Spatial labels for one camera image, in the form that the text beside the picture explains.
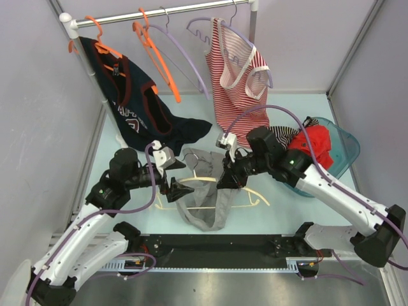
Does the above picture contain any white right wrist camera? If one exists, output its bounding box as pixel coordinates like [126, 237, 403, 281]
[215, 133, 238, 163]

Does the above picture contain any cream plastic hanger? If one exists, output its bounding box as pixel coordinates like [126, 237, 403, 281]
[154, 170, 271, 210]

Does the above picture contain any grey tank top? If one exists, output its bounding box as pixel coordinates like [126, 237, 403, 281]
[176, 148, 238, 231]

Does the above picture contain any empty orange plastic hanger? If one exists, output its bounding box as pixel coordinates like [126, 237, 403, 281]
[132, 7, 181, 103]

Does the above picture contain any orange hanger with navy top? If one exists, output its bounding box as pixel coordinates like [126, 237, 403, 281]
[68, 15, 159, 94]

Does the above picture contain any black white striped garment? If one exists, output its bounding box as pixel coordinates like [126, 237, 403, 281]
[267, 116, 319, 149]

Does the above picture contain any navy blue tank top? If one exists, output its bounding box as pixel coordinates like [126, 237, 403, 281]
[80, 36, 212, 156]

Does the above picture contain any red garment in basket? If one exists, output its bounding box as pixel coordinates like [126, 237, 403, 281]
[288, 125, 333, 170]

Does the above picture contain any metal clothes rail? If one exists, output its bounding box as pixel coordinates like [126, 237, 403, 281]
[59, 0, 259, 106]

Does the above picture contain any teal translucent plastic basket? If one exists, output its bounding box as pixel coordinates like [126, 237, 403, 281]
[300, 117, 360, 179]

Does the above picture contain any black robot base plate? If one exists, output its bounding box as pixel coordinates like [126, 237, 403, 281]
[125, 234, 331, 267]

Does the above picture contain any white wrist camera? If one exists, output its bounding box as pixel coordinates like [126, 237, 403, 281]
[215, 133, 238, 163]
[152, 140, 176, 177]

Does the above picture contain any red white striped tank top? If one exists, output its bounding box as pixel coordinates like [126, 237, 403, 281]
[205, 18, 270, 131]

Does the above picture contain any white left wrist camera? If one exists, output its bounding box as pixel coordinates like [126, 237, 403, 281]
[152, 140, 176, 177]

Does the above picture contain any white slotted cable duct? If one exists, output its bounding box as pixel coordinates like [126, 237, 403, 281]
[98, 258, 299, 274]

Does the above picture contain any empty lilac plastic hanger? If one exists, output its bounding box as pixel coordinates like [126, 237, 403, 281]
[149, 6, 210, 100]

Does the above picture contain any lilac hanger with striped top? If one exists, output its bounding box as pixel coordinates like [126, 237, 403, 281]
[186, 0, 275, 96]

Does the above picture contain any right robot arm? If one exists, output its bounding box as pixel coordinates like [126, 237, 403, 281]
[216, 127, 406, 268]

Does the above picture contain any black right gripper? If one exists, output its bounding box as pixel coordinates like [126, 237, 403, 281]
[217, 149, 270, 190]

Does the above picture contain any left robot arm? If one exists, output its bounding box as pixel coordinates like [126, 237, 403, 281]
[25, 141, 192, 305]

